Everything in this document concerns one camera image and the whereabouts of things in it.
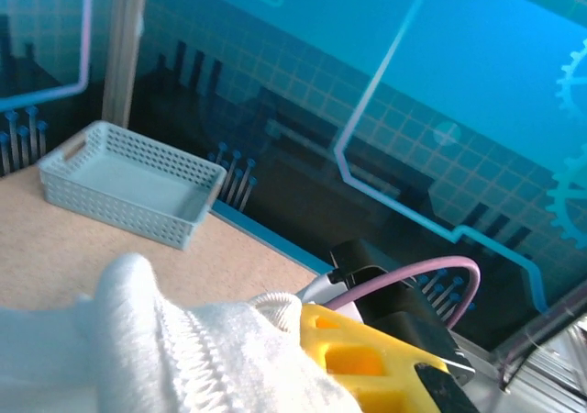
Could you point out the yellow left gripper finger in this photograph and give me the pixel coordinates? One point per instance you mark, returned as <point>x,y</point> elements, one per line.
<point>394,394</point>

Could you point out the white t-shirt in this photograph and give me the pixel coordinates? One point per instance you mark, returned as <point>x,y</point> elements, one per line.
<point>137,339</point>

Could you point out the light blue perforated basket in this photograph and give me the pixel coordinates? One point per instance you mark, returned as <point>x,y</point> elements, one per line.
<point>137,188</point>

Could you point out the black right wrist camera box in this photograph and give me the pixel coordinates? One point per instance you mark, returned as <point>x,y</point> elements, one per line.
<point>399,312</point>

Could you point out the aluminium frame post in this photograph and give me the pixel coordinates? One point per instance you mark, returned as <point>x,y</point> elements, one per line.
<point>124,41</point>

